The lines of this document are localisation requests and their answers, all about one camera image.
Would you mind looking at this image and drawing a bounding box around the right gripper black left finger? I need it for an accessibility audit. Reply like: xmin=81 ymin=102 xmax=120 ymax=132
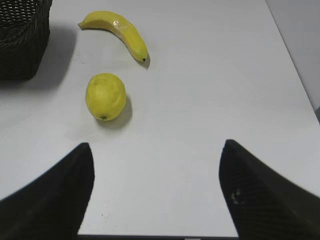
xmin=0 ymin=142 xmax=95 ymax=240

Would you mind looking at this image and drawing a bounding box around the yellow lemon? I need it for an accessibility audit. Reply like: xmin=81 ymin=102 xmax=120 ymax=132
xmin=85 ymin=73 xmax=127 ymax=121

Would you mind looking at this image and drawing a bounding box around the black woven basket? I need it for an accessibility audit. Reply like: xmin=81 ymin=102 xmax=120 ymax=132
xmin=0 ymin=0 xmax=52 ymax=81

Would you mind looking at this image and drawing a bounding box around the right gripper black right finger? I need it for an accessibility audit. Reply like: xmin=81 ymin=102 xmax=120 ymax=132
xmin=218 ymin=139 xmax=320 ymax=240

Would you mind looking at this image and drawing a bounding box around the yellow banana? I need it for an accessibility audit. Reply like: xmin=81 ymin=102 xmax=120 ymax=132
xmin=78 ymin=10 xmax=149 ymax=62

